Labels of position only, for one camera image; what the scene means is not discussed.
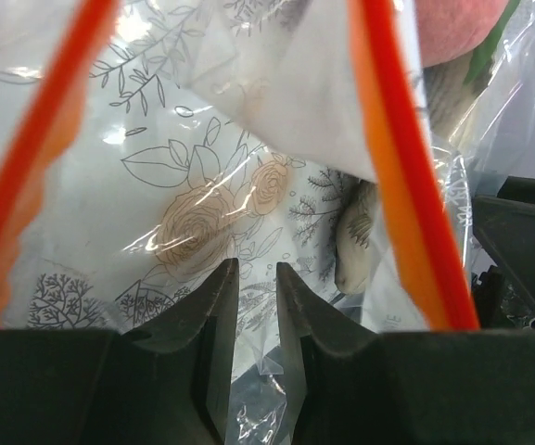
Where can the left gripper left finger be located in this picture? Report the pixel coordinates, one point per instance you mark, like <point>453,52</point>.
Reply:
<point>165,382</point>

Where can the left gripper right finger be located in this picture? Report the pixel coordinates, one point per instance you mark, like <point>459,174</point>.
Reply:
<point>348,385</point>

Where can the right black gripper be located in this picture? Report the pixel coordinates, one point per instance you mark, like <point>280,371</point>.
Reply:
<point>504,225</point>

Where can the clear zip top bag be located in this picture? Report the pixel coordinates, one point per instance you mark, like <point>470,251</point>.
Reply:
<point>424,135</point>

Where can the pink fake peach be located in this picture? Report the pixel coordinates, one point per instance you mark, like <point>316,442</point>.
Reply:
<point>447,29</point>

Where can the floral table mat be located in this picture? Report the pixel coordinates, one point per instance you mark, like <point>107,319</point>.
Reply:
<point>144,142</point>

